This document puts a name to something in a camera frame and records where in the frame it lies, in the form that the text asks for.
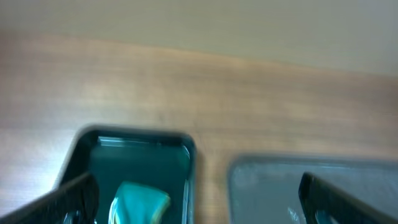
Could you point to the green yellow sponge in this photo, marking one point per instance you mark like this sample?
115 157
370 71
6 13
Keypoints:
138 204

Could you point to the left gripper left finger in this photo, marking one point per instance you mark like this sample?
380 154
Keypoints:
76 201

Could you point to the black rectangular water tub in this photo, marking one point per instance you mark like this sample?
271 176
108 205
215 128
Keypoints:
161 159

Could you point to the dark grey serving tray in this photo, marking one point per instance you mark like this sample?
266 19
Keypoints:
264 188

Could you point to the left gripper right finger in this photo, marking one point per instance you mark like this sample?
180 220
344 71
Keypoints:
323 202

